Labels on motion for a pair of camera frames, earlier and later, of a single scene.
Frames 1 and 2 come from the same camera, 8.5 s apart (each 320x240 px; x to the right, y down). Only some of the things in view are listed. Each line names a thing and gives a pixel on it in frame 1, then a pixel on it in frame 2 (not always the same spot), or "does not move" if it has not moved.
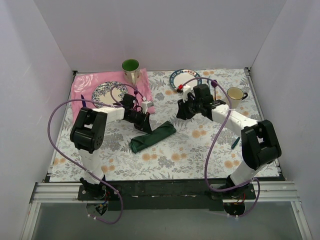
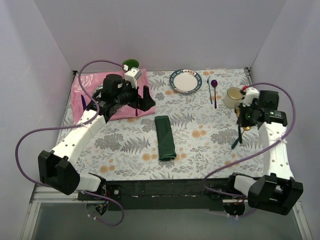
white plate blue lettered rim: (180, 77) does not move
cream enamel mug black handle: (236, 95) does not move
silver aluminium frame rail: (57, 192) does not move
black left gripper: (144, 121) → (139, 97)
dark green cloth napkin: (138, 142) → (166, 149)
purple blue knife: (83, 102) does not move
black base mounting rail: (166, 194) does not move
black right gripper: (185, 110) → (242, 120)
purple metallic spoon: (214, 83) does not move
